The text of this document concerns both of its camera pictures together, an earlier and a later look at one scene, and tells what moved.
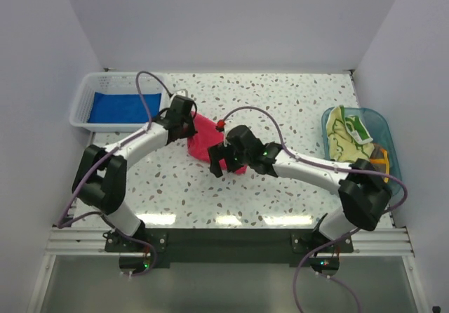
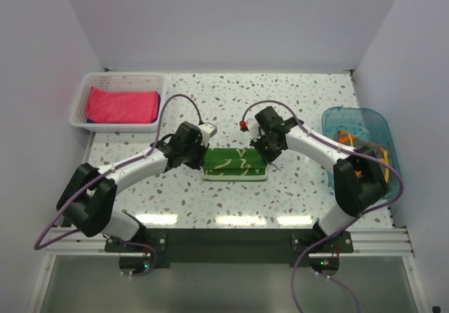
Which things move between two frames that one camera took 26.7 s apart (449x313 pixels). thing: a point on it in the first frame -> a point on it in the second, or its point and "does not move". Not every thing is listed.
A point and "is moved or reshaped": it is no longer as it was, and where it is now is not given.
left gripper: [191, 130] -> [202, 151]
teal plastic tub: [375, 123] does not move
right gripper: [215, 153] -> [269, 158]
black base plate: [229, 245] does not move
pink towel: [208, 136] is moved or reshaped
